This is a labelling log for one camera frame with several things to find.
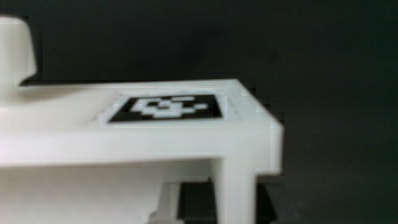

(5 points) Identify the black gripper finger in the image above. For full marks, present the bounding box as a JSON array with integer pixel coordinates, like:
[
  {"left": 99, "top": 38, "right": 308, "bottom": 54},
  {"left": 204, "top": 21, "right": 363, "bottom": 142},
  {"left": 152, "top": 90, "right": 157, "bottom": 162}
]
[{"left": 255, "top": 182, "right": 301, "bottom": 224}]

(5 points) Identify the white drawer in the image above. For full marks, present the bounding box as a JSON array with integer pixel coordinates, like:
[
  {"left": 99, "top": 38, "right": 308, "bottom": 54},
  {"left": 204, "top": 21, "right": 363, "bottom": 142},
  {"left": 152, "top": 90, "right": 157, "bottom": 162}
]
[{"left": 0, "top": 16, "right": 282, "bottom": 224}]

